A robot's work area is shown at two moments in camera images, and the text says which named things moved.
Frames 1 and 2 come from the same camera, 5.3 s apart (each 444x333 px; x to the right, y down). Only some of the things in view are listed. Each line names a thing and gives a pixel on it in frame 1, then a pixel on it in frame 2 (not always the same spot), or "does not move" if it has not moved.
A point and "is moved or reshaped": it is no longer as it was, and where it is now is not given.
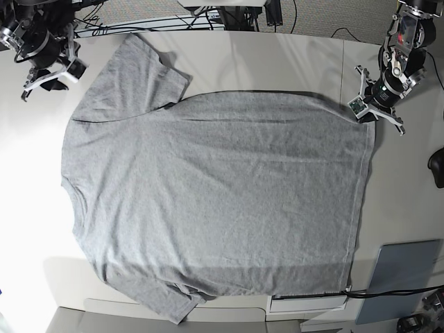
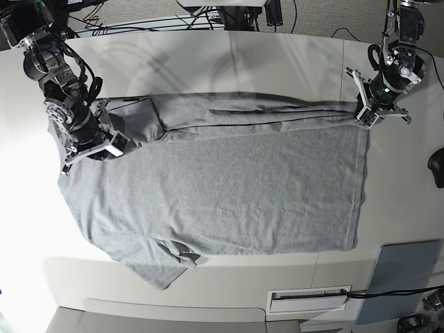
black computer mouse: (436, 163) does not move
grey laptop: (399, 266) does not move
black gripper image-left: (40, 47) → (83, 130)
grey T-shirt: (243, 193) is moved or reshaped
